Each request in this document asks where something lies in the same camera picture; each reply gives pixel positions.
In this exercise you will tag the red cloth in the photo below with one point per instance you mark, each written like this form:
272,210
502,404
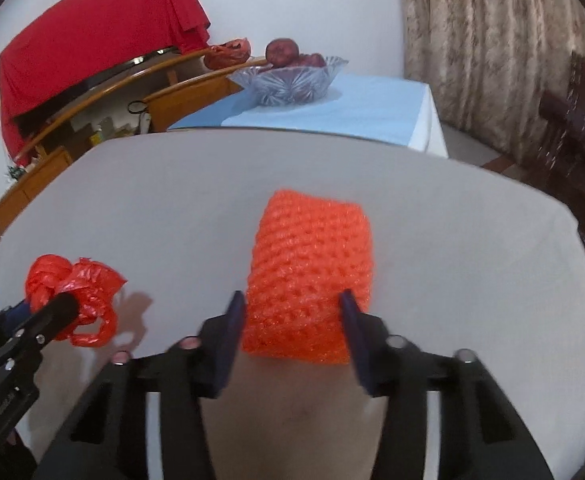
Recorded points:
97,25

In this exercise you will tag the red plastic bag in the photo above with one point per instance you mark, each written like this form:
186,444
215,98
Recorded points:
92,285

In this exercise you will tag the orange foam net sleeve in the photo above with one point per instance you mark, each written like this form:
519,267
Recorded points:
312,245

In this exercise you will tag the light blue tablecloth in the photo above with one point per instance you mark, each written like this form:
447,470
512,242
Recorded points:
362,110

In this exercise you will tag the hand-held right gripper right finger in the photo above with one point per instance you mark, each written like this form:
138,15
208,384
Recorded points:
355,330

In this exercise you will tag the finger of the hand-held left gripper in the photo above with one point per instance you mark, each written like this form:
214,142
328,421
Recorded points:
16,316
57,310

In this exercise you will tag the cut glass fruit bowl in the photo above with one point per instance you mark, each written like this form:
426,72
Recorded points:
287,85

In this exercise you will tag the white tablecloth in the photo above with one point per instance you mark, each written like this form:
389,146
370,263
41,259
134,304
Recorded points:
432,130

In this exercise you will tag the dark wooden armchair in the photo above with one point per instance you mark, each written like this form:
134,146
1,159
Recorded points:
572,135

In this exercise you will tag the beige patterned curtain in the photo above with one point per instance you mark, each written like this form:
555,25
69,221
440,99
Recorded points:
482,35

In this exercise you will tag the dark red fruit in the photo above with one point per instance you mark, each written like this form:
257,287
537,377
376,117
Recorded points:
282,51
315,60

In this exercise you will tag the table with grey cloth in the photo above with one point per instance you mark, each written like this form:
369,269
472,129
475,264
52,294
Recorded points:
172,210

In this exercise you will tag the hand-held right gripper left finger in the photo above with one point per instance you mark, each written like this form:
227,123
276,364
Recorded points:
232,330

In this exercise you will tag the orange-red bag of fruit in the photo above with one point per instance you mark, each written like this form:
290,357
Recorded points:
225,55

